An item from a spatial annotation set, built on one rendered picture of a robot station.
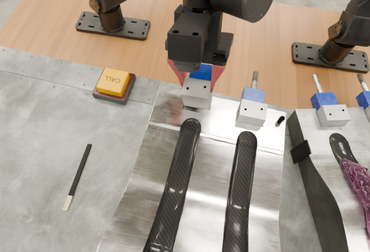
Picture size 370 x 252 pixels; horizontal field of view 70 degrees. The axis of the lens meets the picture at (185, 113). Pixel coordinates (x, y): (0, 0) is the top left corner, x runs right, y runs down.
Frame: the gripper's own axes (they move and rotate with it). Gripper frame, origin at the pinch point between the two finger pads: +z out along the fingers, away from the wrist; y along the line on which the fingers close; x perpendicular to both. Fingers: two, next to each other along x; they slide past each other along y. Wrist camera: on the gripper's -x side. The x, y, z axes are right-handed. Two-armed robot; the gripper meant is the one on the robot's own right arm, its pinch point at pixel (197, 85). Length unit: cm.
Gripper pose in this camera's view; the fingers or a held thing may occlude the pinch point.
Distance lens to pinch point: 49.0
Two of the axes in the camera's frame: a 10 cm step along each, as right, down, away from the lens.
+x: 2.5, -6.3, 7.4
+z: -0.1, 7.6, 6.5
